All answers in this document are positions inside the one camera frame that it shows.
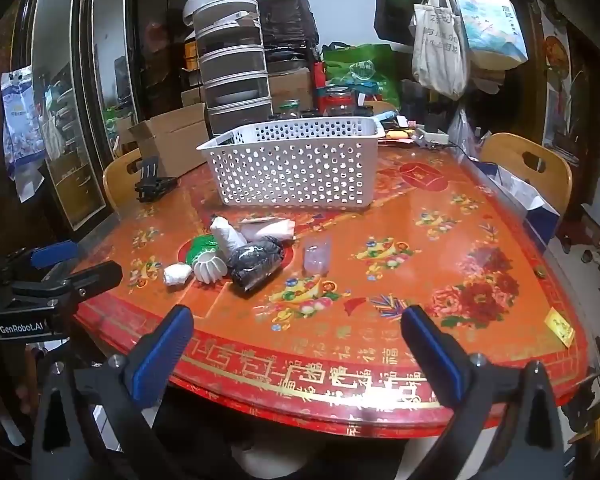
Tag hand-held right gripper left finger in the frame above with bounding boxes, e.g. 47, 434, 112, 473
30, 304, 196, 480

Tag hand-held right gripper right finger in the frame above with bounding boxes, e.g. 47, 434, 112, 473
400, 304, 568, 480

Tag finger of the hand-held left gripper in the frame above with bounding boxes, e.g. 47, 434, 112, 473
10, 261, 124, 308
0, 240, 80, 286

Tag small white paper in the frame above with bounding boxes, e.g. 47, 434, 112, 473
163, 262, 194, 289

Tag white ribbed plastic cup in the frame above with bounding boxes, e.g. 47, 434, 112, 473
193, 254, 227, 284

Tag green plastic bag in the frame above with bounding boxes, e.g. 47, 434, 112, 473
187, 236, 224, 266

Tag black plastic bag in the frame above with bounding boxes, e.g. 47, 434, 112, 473
228, 240, 286, 292
256, 0, 319, 57

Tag clear small plastic cup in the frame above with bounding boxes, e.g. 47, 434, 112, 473
302, 238, 333, 277

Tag white cartoon printed pouch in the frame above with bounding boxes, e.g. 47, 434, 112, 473
239, 217, 297, 246

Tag white perforated plastic basket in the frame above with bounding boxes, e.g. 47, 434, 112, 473
196, 116, 387, 209

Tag wooden chair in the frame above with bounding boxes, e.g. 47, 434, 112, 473
479, 132, 574, 217
102, 147, 144, 219

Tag black clip stand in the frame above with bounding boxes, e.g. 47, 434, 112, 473
133, 156, 180, 204

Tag blue and white plastic bag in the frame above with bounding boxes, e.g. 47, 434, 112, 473
0, 66, 49, 204

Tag yellow card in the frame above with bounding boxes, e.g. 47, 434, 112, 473
543, 307, 576, 349

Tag open cardboard box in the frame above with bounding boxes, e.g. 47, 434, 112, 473
128, 103, 212, 179

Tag dark mirrored cabinet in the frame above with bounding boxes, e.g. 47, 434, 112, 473
7, 0, 202, 233

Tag white and blue paper bag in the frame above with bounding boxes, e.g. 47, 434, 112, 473
479, 160, 562, 255

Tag wooden chair back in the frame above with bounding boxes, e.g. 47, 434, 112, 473
479, 132, 574, 217

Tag white power strip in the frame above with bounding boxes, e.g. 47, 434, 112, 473
414, 127, 452, 149

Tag clear plastic bag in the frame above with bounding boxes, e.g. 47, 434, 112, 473
447, 107, 482, 159

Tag grey plastic drawer tower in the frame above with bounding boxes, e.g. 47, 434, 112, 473
182, 0, 276, 137

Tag glass jar with red lid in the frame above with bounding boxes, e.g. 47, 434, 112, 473
324, 86, 354, 117

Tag closed cardboard box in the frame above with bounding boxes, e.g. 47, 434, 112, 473
267, 67, 314, 111

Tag green shopping bag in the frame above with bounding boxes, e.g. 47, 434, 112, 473
322, 43, 402, 107

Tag cream canvas tote bag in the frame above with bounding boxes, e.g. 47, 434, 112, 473
411, 0, 471, 102

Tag blue printed tote bag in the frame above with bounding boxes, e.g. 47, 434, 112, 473
452, 0, 530, 72

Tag dark green gift bag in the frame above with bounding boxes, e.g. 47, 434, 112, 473
373, 0, 432, 47

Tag wall poster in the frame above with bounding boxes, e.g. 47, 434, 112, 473
541, 34, 582, 162

